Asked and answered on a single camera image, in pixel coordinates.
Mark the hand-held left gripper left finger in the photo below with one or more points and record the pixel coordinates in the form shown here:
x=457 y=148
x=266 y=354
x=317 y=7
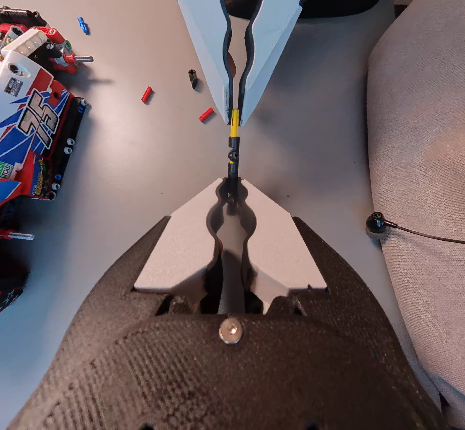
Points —
x=174 y=252

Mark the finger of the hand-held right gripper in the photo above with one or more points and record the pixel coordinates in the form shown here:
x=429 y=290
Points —
x=199 y=8
x=279 y=5

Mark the red lego pin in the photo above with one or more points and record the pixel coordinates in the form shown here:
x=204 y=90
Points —
x=146 y=94
x=206 y=114

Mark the black lego cylinder piece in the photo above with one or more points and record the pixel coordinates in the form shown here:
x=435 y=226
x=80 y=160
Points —
x=232 y=170

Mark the red white blue lego car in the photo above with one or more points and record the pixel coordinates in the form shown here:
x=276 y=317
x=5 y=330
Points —
x=32 y=121

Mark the yellow lego axle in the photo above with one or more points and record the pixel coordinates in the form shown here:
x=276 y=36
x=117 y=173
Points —
x=234 y=121

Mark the blue lego pin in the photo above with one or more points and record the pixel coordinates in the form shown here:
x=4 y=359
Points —
x=82 y=25

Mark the small black lego bush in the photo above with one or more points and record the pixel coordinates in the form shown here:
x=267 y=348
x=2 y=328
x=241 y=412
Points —
x=192 y=76

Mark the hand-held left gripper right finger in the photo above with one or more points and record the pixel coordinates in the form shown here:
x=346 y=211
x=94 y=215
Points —
x=287 y=252

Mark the black earbud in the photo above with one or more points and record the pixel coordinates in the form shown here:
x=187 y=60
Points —
x=375 y=223

